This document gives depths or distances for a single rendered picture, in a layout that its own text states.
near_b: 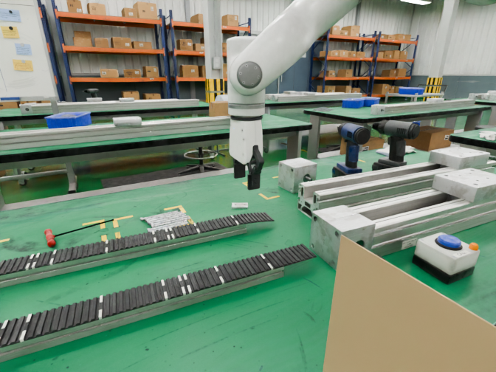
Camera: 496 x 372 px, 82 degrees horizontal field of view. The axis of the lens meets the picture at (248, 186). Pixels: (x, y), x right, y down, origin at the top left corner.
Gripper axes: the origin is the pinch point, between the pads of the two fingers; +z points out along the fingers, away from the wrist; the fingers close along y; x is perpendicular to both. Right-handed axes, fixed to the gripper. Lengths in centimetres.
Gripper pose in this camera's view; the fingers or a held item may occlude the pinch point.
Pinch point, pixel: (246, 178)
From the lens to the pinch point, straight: 71.7
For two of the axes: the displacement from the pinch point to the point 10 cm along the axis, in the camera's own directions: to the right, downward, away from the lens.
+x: 9.1, -1.5, 3.9
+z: 0.0, 9.3, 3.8
